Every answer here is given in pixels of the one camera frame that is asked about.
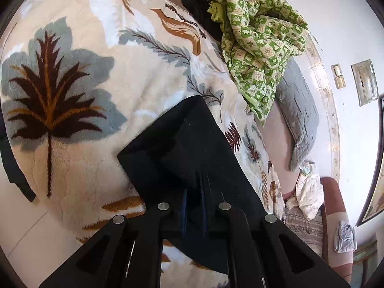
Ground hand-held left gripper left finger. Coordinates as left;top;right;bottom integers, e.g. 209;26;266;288
39;187;189;288

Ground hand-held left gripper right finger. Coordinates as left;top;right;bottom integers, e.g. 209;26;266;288
201;183;351;288

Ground black pants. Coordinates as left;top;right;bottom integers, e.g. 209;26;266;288
116;96;284;275

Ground pink bed sheet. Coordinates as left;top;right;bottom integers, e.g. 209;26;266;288
262;108;300;200

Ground striped patterned pillow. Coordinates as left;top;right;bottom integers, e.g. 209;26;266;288
283;207;324;257

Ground white crumpled cloth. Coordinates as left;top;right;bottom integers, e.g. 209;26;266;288
285;162;324;221

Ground grey quilted pillow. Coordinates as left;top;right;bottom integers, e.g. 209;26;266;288
274;57;320;173

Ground small grey cloth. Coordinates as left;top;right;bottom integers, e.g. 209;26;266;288
334;220;357;253

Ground leaf print plush blanket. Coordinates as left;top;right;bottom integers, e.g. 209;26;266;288
0;0;285;288

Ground cream ornate headboard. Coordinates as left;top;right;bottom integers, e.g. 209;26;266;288
249;0;341;183

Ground green patterned quilt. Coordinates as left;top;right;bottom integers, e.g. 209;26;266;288
196;0;309;126

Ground black cloth strip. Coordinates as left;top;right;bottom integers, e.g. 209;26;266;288
0;126;39;203

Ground dark cloth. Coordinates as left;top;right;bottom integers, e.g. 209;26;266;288
181;0;228;42

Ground framed wall picture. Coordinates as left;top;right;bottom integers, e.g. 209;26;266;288
355;94;384;227

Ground gold wall switch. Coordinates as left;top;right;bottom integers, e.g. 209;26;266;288
331;64;345;89

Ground metal wall plate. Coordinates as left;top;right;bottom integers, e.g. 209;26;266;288
351;60;379;106

